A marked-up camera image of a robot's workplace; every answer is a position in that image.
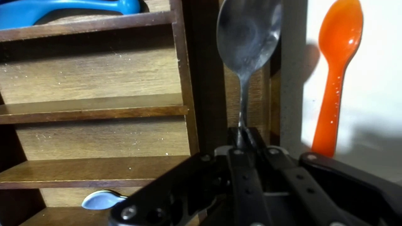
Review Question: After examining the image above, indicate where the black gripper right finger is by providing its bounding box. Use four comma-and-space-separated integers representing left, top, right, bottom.
247, 127, 402, 226

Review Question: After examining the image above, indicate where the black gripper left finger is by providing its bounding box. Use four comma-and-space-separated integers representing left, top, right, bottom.
108, 127, 257, 226

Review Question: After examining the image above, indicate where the orange plastic spoon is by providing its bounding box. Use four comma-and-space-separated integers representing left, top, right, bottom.
311, 0, 365, 160

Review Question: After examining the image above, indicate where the grey metal spoon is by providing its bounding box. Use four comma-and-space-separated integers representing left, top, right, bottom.
216, 0, 284, 149

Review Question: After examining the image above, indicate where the brown wooden cutlery rack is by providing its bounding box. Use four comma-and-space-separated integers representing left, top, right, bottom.
0, 0, 283, 226

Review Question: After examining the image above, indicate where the small light blue spoon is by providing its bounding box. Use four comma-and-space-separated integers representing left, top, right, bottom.
81, 190, 129, 211

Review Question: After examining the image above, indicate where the white washing machine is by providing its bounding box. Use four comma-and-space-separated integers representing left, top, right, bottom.
279, 0, 402, 186

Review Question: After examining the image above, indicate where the blue plastic spoon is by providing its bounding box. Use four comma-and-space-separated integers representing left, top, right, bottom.
0, 0, 142, 31

